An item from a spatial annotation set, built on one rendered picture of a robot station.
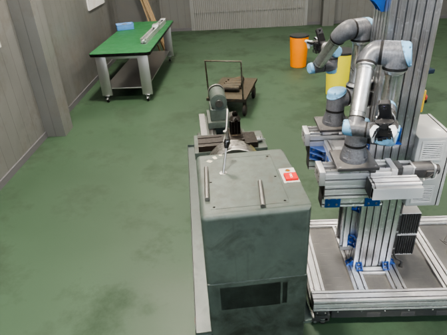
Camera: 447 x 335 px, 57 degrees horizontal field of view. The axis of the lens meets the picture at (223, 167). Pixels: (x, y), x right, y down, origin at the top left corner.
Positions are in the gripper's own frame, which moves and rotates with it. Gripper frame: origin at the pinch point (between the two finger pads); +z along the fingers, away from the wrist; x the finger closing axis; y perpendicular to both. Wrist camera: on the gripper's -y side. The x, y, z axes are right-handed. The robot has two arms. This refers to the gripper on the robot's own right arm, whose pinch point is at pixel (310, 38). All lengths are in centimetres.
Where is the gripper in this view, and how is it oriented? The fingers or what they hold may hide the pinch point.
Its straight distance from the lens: 320.2
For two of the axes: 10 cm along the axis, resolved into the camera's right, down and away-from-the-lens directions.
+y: 1.8, 8.3, 5.3
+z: -3.5, -4.5, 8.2
